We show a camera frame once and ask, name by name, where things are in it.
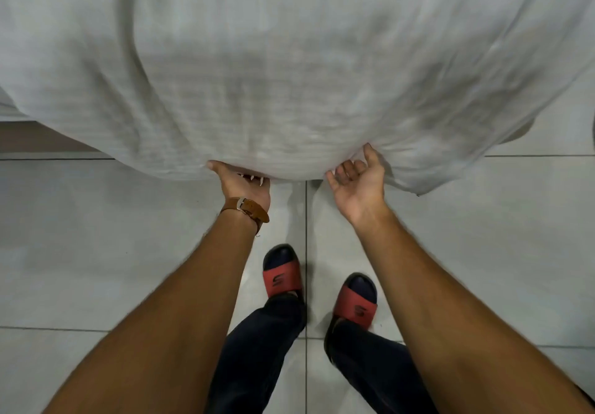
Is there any person's leg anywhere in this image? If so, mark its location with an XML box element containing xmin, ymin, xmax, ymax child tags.
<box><xmin>325</xmin><ymin>319</ymin><xmax>440</xmax><ymax>414</ymax></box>
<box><xmin>204</xmin><ymin>293</ymin><xmax>307</xmax><ymax>414</ymax></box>

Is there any person's right forearm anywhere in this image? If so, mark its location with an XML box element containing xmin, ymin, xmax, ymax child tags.
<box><xmin>353</xmin><ymin>204</ymin><xmax>595</xmax><ymax>414</ymax></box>

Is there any black wristwatch brown strap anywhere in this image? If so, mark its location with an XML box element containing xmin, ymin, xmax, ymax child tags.
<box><xmin>220</xmin><ymin>197</ymin><xmax>270</xmax><ymax>236</ymax></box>

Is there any person's right hand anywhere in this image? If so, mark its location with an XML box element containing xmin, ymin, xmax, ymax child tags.
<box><xmin>325</xmin><ymin>143</ymin><xmax>390</xmax><ymax>229</ymax></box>

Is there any person's left hand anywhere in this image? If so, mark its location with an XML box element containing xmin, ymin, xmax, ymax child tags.
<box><xmin>206</xmin><ymin>159</ymin><xmax>272</xmax><ymax>213</ymax></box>

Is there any person's right leg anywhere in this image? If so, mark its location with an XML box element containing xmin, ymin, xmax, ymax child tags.
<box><xmin>325</xmin><ymin>319</ymin><xmax>440</xmax><ymax>414</ymax></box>

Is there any white duvet blanket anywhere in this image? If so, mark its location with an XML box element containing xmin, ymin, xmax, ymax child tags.
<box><xmin>0</xmin><ymin>0</ymin><xmax>595</xmax><ymax>196</ymax></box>

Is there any person's left leg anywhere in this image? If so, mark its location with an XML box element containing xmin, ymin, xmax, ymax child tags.
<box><xmin>204</xmin><ymin>293</ymin><xmax>307</xmax><ymax>414</ymax></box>

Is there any person's left forearm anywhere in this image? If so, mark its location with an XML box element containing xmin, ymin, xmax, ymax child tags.
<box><xmin>44</xmin><ymin>211</ymin><xmax>266</xmax><ymax>414</ymax></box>

